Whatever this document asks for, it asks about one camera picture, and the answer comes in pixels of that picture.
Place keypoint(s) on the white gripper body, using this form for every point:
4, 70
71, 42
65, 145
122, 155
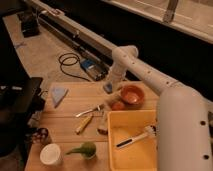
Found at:
114, 80

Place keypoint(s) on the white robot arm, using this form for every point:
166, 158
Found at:
183, 136

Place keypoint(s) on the red bowl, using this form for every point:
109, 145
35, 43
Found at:
132, 94

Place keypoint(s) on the blue electronic box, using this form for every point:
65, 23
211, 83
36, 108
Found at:
93, 70

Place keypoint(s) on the orange tomato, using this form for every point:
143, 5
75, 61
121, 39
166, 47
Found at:
117, 106

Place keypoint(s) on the wooden spatula block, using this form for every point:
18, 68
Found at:
103, 128

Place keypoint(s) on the light blue folded cloth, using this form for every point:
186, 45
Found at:
57, 94

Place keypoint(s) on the white dish brush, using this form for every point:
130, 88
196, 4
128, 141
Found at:
148, 131

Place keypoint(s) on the yellow plastic tub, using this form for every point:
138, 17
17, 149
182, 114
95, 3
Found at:
141, 155

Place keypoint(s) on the black stand at left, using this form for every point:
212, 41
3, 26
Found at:
16, 108

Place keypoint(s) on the black device on floor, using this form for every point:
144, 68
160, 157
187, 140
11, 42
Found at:
29, 24

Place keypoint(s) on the long metal rail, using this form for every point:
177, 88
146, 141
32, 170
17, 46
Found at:
102, 26

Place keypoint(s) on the wooden handled knife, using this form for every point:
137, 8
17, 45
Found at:
83, 124

